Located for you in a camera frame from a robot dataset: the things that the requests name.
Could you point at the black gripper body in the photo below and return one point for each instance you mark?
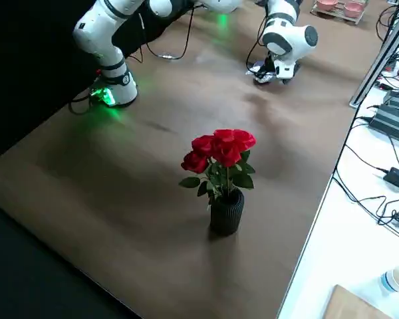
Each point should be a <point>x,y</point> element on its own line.
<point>270,64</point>

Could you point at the silver sponge cloth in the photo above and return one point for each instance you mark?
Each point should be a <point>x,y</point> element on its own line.
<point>264,79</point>

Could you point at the purple bowl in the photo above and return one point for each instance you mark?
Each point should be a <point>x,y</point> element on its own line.
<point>254,66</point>

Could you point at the pink bowl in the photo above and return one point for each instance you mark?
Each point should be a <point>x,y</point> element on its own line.
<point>354,9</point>
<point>326,5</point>

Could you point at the red roses bouquet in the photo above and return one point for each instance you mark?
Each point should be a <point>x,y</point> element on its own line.
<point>226,146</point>

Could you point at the black ribbed vase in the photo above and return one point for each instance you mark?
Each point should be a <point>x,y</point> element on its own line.
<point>226,216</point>

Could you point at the tan wooden board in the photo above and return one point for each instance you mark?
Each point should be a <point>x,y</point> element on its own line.
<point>349,305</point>

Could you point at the aluminium frame post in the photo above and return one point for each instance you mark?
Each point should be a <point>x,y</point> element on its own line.
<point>375,64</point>

